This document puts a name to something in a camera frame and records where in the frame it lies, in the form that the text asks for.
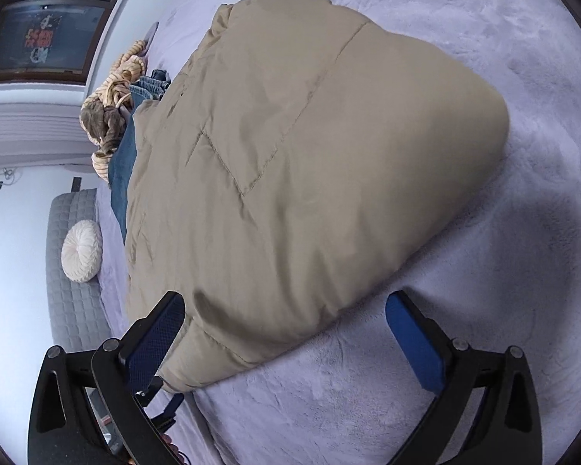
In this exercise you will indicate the beige puffer jacket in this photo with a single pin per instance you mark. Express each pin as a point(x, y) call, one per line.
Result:
point(295, 179)

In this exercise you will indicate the round cream pillow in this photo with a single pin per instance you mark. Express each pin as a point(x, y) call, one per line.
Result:
point(81, 251)

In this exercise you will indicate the purple plush blanket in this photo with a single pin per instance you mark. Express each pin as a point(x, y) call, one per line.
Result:
point(465, 300)

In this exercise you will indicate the folded blue jeans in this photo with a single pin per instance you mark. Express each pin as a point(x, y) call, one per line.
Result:
point(121, 179)

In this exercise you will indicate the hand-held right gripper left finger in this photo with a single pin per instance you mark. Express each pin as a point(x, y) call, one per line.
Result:
point(157, 336)

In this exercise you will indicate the grey quilted headboard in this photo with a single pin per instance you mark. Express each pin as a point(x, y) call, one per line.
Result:
point(72, 310)

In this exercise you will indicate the dark window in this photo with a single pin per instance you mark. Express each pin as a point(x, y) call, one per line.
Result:
point(38, 34)

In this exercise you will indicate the brown fuzzy garment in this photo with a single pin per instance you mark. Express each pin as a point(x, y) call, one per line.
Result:
point(99, 118)

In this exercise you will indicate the person's left hand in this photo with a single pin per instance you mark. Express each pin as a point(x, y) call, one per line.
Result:
point(173, 448)

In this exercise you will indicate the beige striped garment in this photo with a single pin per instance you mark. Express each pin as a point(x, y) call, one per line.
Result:
point(126, 65)

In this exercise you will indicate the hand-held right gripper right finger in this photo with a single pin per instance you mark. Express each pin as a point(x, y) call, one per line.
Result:
point(414, 344)

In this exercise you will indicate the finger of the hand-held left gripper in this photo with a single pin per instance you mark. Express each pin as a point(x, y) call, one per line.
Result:
point(174, 404)

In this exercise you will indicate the grey curtain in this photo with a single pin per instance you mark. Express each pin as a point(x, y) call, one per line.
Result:
point(29, 131)

